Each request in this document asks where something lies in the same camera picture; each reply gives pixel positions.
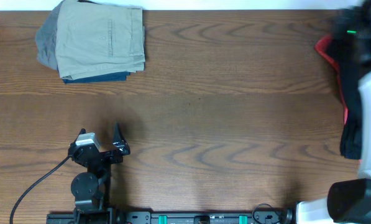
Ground folded beige khaki pants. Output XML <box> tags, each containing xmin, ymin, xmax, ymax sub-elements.
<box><xmin>55</xmin><ymin>1</ymin><xmax>145</xmax><ymax>80</ymax></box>

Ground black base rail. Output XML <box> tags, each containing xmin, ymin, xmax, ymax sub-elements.
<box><xmin>46</xmin><ymin>208</ymin><xmax>295</xmax><ymax>224</ymax></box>

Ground black polo shirt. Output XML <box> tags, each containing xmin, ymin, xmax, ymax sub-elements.
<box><xmin>328</xmin><ymin>39</ymin><xmax>362</xmax><ymax>160</ymax></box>

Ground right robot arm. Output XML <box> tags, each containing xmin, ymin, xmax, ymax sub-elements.
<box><xmin>281</xmin><ymin>0</ymin><xmax>371</xmax><ymax>223</ymax></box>

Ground folded grey garment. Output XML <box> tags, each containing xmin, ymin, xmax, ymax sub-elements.
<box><xmin>35</xmin><ymin>1</ymin><xmax>63</xmax><ymax>70</ymax></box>

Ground red t-shirt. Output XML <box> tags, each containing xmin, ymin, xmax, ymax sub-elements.
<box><xmin>314</xmin><ymin>35</ymin><xmax>349</xmax><ymax>124</ymax></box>

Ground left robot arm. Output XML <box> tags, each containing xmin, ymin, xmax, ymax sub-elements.
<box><xmin>68</xmin><ymin>123</ymin><xmax>131</xmax><ymax>223</ymax></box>

